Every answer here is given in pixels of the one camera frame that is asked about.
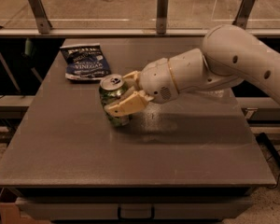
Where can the blue vinegar chips bag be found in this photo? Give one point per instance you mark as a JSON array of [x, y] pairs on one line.
[[85, 62]]

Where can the left metal glass bracket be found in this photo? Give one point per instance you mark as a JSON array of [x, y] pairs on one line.
[[42, 22]]

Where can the metal rail beam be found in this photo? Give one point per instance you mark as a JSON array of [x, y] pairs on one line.
[[74, 33]]

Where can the cardboard box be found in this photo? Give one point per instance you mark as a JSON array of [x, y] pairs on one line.
[[10, 213]]

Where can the green soda can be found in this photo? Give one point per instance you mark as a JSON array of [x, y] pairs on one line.
[[112, 87]]

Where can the right metal glass bracket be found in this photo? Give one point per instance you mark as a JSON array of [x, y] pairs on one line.
[[243, 13]]

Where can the clear plastic water bottle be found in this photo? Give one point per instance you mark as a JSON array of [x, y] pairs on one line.
[[216, 94]]

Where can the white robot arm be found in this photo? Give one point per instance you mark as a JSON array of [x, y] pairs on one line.
[[228, 56]]

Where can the metal glass bracket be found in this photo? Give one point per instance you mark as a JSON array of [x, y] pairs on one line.
[[161, 17], [42, 22], [243, 13]]

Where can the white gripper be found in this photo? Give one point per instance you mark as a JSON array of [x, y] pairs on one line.
[[155, 79]]

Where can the middle metal glass bracket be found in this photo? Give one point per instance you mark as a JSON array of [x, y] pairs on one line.
[[161, 17]]

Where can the grey drawer with handle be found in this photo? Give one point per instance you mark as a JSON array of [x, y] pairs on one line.
[[208, 208]]

